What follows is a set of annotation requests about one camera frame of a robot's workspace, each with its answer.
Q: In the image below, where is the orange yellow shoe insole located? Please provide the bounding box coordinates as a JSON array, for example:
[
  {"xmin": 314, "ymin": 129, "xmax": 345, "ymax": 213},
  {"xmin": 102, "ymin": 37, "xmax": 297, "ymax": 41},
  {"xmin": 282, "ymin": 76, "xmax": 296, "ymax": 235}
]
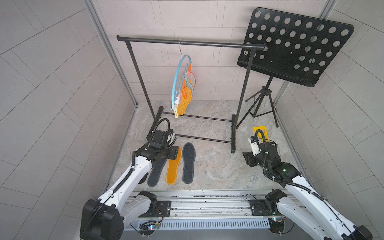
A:
[{"xmin": 166, "ymin": 147, "xmax": 182, "ymax": 185}]

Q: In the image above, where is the dark grey shoe insole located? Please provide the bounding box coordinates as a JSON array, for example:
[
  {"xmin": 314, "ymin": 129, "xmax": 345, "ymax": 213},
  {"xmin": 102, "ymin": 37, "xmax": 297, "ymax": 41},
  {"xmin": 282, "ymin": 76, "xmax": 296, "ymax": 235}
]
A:
[{"xmin": 147, "ymin": 158, "xmax": 168, "ymax": 187}]

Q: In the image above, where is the blue multi-clip hanger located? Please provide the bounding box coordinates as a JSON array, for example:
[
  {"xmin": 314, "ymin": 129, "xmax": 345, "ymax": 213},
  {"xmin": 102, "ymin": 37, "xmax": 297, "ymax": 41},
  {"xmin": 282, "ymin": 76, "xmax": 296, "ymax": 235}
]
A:
[{"xmin": 171, "ymin": 40, "xmax": 192, "ymax": 119}]

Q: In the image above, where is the black garment rack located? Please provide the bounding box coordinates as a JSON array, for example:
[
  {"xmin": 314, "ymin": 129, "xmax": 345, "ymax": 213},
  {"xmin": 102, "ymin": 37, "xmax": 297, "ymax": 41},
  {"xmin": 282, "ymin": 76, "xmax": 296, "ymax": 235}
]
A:
[{"xmin": 116, "ymin": 35, "xmax": 266, "ymax": 153}]

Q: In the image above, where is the black shoe insole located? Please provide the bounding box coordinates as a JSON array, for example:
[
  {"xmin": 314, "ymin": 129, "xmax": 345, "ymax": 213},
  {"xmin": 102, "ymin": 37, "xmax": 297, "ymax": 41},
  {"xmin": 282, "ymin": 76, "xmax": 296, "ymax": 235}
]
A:
[{"xmin": 139, "ymin": 173, "xmax": 149, "ymax": 184}]

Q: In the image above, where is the light blue insole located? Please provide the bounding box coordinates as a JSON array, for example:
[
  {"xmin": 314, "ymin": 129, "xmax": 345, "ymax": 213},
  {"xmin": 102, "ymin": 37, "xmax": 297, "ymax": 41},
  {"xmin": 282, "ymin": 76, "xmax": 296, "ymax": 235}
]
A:
[{"xmin": 185, "ymin": 77, "xmax": 193, "ymax": 94}]

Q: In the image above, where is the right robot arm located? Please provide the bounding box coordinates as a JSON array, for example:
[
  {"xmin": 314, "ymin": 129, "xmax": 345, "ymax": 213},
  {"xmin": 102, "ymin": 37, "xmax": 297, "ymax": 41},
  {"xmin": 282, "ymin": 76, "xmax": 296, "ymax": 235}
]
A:
[{"xmin": 243, "ymin": 130, "xmax": 373, "ymax": 240}]

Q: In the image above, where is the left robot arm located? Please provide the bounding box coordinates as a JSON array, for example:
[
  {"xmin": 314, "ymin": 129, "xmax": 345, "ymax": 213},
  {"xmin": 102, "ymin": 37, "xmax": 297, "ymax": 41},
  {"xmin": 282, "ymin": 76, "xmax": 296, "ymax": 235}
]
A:
[{"xmin": 79, "ymin": 128, "xmax": 182, "ymax": 240}]

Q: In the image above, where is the yellow triangular plastic piece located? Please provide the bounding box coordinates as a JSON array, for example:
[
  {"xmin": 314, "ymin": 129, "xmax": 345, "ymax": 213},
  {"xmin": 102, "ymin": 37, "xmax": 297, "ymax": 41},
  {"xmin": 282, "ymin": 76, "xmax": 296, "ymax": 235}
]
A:
[{"xmin": 252, "ymin": 125, "xmax": 270, "ymax": 142}]

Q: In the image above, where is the black perforated music stand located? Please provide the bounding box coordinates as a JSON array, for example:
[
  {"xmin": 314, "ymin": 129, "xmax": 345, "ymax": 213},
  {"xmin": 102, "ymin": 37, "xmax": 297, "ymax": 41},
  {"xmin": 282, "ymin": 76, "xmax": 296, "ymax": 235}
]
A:
[{"xmin": 244, "ymin": 7, "xmax": 355, "ymax": 118}]

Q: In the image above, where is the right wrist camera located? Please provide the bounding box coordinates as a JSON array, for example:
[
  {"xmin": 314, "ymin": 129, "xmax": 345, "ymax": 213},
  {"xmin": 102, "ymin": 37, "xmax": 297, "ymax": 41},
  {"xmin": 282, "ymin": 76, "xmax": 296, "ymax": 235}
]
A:
[{"xmin": 249, "ymin": 136, "xmax": 260, "ymax": 156}]

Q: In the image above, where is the aluminium mounting rail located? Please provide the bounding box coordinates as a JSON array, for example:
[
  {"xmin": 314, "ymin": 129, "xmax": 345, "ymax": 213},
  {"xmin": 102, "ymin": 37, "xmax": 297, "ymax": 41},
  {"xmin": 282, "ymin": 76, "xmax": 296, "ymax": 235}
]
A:
[{"xmin": 83, "ymin": 189, "xmax": 335, "ymax": 223}]

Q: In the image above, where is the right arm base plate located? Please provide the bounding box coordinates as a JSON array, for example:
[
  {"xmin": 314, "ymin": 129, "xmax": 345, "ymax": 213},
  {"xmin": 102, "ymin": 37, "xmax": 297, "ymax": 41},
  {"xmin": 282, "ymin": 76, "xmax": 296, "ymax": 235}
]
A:
[{"xmin": 249, "ymin": 199, "xmax": 273, "ymax": 216}]

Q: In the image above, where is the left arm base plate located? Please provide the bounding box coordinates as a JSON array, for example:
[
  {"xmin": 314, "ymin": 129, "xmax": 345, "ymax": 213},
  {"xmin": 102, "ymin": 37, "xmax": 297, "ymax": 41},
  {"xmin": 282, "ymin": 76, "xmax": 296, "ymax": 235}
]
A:
[{"xmin": 148, "ymin": 201, "xmax": 172, "ymax": 218}]

